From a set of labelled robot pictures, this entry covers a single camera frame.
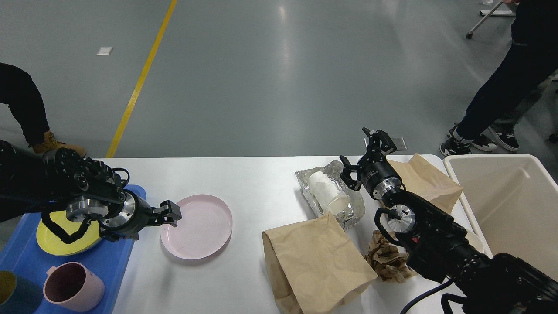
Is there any pink plate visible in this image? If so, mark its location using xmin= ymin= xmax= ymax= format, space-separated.
xmin=160 ymin=194 xmax=233 ymax=260

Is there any pink cup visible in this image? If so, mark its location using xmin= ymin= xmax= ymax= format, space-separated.
xmin=43 ymin=262 xmax=105 ymax=313

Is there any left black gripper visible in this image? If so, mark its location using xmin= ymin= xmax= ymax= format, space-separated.
xmin=99 ymin=190 xmax=183 ymax=241

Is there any blue plastic tray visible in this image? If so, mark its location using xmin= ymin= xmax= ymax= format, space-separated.
xmin=0 ymin=184 xmax=147 ymax=314

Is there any blue yellow cup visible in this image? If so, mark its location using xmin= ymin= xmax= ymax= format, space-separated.
xmin=0 ymin=270 xmax=43 ymax=314

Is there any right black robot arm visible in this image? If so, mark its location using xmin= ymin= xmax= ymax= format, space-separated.
xmin=340 ymin=128 xmax=558 ymax=314

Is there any person in grey trousers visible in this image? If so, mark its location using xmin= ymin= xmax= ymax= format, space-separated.
xmin=472 ymin=71 xmax=557 ymax=152

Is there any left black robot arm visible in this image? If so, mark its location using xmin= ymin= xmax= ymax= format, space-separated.
xmin=0 ymin=140 xmax=183 ymax=244

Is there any crumpled brown paper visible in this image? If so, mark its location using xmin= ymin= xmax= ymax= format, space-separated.
xmin=363 ymin=230 xmax=417 ymax=283

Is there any person with tan boots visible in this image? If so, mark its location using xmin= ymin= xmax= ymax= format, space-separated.
xmin=0 ymin=62 xmax=86 ymax=157

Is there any person in dark trousers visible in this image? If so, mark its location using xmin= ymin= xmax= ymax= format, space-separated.
xmin=440 ymin=0 xmax=558 ymax=156

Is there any large brown paper bag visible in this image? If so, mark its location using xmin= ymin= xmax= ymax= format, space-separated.
xmin=262 ymin=213 xmax=377 ymax=314

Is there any grey floor plate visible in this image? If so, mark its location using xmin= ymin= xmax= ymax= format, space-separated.
xmin=392 ymin=137 xmax=408 ymax=151

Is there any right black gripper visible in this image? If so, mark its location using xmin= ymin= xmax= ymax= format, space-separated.
xmin=339 ymin=127 xmax=403 ymax=201

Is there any clear plastic wrapper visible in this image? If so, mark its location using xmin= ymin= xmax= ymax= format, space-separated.
xmin=295 ymin=160 xmax=365 ymax=231

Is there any white paper cup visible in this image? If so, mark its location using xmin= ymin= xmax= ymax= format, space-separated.
xmin=308 ymin=171 xmax=350 ymax=215

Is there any yellow plate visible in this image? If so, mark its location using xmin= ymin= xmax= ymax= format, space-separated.
xmin=36 ymin=211 xmax=101 ymax=256

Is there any rolling chair base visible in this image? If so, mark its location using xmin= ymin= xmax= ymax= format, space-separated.
xmin=466 ymin=0 xmax=517 ymax=39

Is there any beige plastic bin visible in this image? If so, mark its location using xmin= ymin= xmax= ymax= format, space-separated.
xmin=444 ymin=154 xmax=558 ymax=280

